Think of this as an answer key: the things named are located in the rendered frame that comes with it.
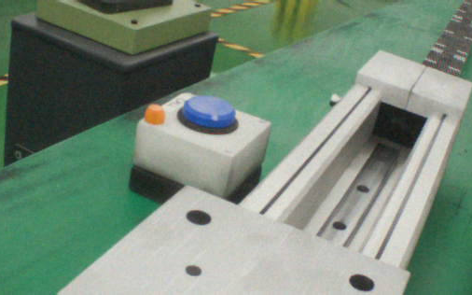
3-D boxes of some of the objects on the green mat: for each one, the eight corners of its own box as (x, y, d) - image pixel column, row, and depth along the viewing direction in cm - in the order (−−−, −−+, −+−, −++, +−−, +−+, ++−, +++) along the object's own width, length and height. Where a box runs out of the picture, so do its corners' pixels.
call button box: (174, 153, 62) (186, 87, 60) (277, 193, 59) (294, 125, 57) (126, 189, 56) (136, 116, 53) (239, 236, 53) (256, 161, 50)
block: (334, 127, 74) (356, 42, 70) (445, 168, 70) (474, 82, 66) (307, 158, 66) (331, 63, 62) (431, 204, 63) (464, 110, 58)
